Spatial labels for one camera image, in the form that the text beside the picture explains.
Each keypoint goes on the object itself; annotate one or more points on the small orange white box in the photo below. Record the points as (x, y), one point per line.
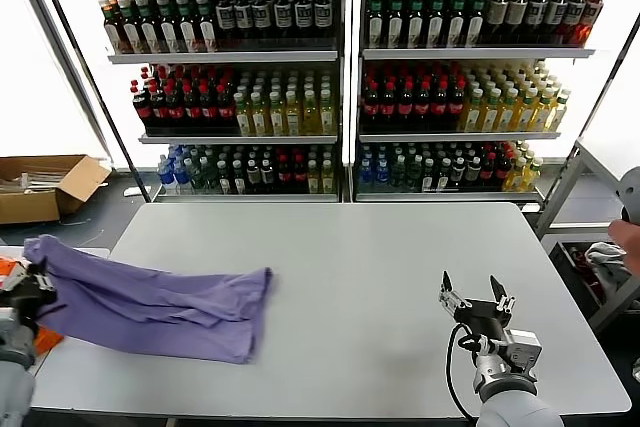
(10, 274)

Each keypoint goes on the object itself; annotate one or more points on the cola bottle red cap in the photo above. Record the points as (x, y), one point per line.
(406, 107)
(458, 106)
(209, 110)
(441, 106)
(285, 175)
(389, 107)
(143, 110)
(504, 167)
(193, 110)
(159, 111)
(301, 175)
(226, 110)
(176, 111)
(372, 107)
(490, 170)
(424, 107)

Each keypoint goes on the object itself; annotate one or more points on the orange yellow juice bottle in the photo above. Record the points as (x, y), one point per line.
(473, 115)
(508, 115)
(491, 115)
(526, 114)
(543, 114)
(559, 114)
(517, 175)
(534, 172)

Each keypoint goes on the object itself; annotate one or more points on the right wrist camera silver box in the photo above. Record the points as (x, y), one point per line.
(522, 347)

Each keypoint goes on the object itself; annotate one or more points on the dark bottle white blue label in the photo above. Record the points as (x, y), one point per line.
(304, 15)
(244, 17)
(226, 17)
(537, 16)
(324, 15)
(284, 16)
(262, 16)
(556, 16)

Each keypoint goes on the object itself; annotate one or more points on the pale yellow juice bottle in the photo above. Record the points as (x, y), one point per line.
(260, 120)
(315, 178)
(329, 178)
(244, 120)
(277, 119)
(294, 118)
(328, 117)
(311, 118)

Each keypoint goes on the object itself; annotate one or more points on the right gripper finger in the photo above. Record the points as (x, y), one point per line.
(445, 284)
(497, 289)

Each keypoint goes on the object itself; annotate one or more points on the grey round handheld object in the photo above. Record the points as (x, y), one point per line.
(630, 192)

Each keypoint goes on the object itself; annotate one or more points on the open cardboard box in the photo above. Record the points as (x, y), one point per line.
(30, 208)

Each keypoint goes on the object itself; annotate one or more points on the white packing material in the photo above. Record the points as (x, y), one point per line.
(30, 178)

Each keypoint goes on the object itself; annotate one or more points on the grey metal frame table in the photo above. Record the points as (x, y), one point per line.
(564, 182)

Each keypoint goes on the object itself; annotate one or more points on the orange fabric bag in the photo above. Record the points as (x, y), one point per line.
(49, 339)

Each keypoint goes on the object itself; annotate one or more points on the black slanted pole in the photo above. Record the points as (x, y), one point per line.
(90, 72)

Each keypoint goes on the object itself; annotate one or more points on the dark tea bottle green neck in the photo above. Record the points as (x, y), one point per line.
(376, 22)
(189, 31)
(396, 22)
(208, 30)
(458, 22)
(477, 22)
(133, 32)
(151, 32)
(437, 22)
(417, 22)
(170, 31)

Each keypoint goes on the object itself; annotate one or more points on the grey metal shelf unit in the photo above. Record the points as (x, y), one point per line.
(227, 57)
(477, 53)

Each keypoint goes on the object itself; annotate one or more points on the dark bottle beige label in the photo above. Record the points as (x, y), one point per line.
(517, 17)
(497, 17)

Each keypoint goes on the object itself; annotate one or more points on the person's bare hand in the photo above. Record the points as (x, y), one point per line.
(630, 244)

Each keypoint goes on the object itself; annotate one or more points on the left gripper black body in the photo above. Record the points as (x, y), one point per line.
(27, 297)

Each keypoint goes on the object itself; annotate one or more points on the grey white crumpled garment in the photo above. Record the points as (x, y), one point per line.
(605, 254)

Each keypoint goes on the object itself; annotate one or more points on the blue water bottle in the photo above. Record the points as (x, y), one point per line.
(368, 176)
(167, 177)
(182, 175)
(383, 176)

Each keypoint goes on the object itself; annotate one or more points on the red crumpled garment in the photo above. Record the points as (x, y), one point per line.
(577, 257)

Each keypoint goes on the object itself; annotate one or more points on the purple T-shirt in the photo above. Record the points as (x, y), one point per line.
(150, 302)

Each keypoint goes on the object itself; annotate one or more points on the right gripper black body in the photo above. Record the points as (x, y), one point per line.
(482, 317)

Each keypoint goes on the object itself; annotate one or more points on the black storage crate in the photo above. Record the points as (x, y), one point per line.
(562, 257)

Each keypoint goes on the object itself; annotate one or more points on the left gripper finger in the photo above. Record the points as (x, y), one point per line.
(47, 283)

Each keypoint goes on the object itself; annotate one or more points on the small white floor object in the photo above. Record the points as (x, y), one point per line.
(133, 192)

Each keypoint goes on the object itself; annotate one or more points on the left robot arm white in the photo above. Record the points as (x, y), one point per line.
(12, 372)

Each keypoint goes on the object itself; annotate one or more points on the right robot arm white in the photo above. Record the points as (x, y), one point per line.
(500, 387)

